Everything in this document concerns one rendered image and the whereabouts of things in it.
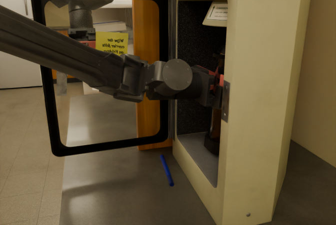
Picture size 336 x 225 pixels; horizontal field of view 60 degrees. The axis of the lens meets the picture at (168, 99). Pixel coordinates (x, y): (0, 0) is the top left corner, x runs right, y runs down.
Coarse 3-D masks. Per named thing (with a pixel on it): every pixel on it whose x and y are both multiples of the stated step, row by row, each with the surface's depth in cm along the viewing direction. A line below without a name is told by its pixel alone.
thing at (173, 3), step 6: (168, 0) 71; (174, 0) 70; (174, 6) 71; (174, 12) 71; (168, 18) 72; (174, 18) 71; (174, 24) 72; (174, 30) 72; (168, 36) 73; (174, 36) 73; (168, 42) 74; (174, 42) 73; (174, 48) 73; (174, 54) 74; (168, 102) 79; (174, 102) 78; (174, 108) 78; (168, 114) 80; (174, 114) 79; (168, 120) 80; (174, 120) 79; (174, 126) 80; (168, 132) 82; (174, 132) 80; (168, 138) 82; (174, 138) 81
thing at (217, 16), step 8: (216, 0) 56; (224, 0) 54; (216, 8) 55; (224, 8) 53; (208, 16) 57; (216, 16) 55; (224, 16) 53; (208, 24) 56; (216, 24) 54; (224, 24) 53
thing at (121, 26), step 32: (64, 0) 63; (96, 0) 65; (128, 0) 67; (64, 32) 65; (96, 32) 67; (128, 32) 70; (64, 96) 69; (96, 96) 72; (64, 128) 72; (96, 128) 74; (128, 128) 77
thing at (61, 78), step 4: (60, 72) 66; (56, 76) 66; (60, 76) 66; (64, 76) 66; (56, 80) 66; (60, 80) 66; (64, 80) 67; (56, 84) 66; (60, 84) 67; (64, 84) 67; (56, 88) 67; (60, 88) 67; (64, 88) 67; (56, 92) 67; (60, 92) 67; (64, 92) 67
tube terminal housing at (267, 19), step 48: (192, 0) 70; (240, 0) 43; (288, 0) 45; (240, 48) 45; (288, 48) 48; (240, 96) 48; (288, 96) 52; (240, 144) 51; (288, 144) 69; (240, 192) 54
